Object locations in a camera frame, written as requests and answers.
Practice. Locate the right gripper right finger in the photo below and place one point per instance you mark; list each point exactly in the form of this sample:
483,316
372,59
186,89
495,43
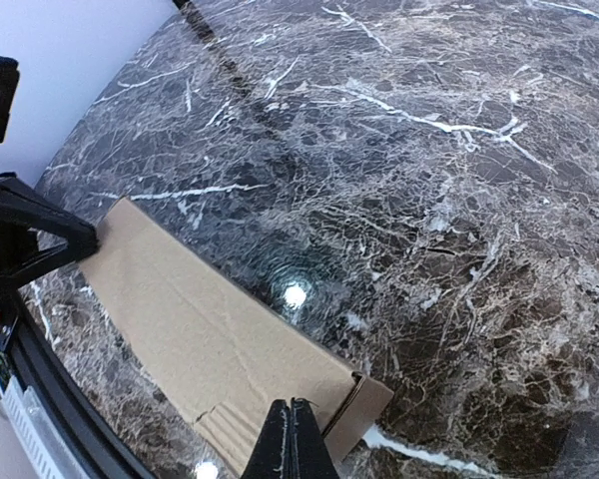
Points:
309,456

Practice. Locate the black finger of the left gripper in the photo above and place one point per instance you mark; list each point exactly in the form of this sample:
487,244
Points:
37,237

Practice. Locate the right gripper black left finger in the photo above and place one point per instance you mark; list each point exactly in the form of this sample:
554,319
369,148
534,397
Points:
271,457

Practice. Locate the brown cardboard box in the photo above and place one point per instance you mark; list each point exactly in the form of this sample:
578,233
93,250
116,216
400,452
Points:
220,356

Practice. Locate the small green circuit board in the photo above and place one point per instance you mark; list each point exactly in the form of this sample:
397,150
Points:
0,364

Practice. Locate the black front table rail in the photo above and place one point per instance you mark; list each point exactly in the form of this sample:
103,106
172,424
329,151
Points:
90,440

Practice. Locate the white slotted cable duct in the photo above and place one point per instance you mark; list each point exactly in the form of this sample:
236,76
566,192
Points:
44,447

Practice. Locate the left black frame post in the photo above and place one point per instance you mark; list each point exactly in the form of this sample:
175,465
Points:
181,3

